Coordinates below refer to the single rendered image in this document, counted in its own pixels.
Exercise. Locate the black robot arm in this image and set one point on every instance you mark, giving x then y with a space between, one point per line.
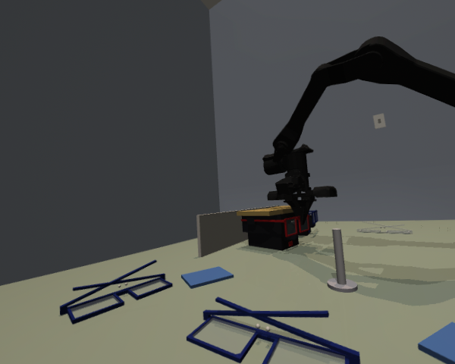
377 60

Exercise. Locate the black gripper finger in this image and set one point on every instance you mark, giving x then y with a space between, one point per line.
305 206
294 206

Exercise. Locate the dark grey flat panel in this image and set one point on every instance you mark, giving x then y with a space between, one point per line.
220 230

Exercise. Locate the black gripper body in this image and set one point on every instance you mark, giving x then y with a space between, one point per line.
317 192

